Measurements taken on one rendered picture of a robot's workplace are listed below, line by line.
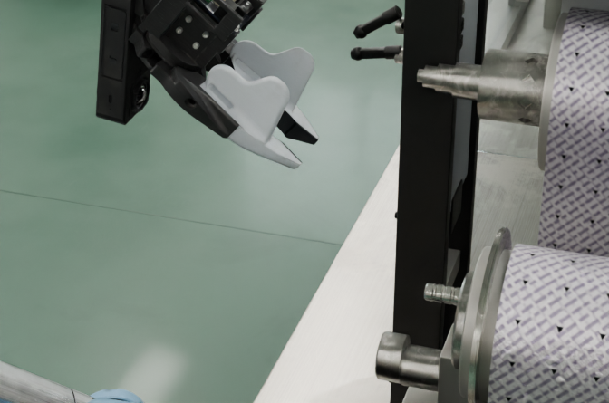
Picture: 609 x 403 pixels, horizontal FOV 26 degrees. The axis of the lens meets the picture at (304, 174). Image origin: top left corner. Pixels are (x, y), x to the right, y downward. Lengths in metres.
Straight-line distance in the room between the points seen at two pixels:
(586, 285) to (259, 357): 2.20
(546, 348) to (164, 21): 0.35
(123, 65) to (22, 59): 3.82
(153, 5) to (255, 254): 2.57
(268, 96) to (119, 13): 0.12
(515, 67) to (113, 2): 0.38
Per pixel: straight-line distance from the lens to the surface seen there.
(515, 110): 1.16
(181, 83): 0.93
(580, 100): 1.11
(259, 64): 0.98
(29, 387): 1.19
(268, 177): 3.88
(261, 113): 0.93
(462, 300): 0.98
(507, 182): 1.96
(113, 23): 0.96
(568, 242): 1.17
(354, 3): 5.22
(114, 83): 0.99
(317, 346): 1.58
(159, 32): 0.94
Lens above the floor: 1.81
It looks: 28 degrees down
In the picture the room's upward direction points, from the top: straight up
